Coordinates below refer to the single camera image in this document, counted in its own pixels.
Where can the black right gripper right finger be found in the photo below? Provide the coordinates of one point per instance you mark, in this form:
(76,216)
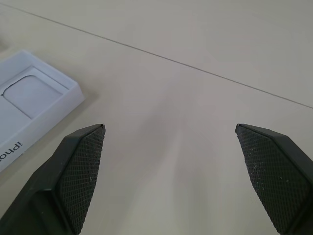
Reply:
(276,176)

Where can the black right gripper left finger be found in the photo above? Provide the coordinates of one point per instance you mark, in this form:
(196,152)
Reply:
(73,171)

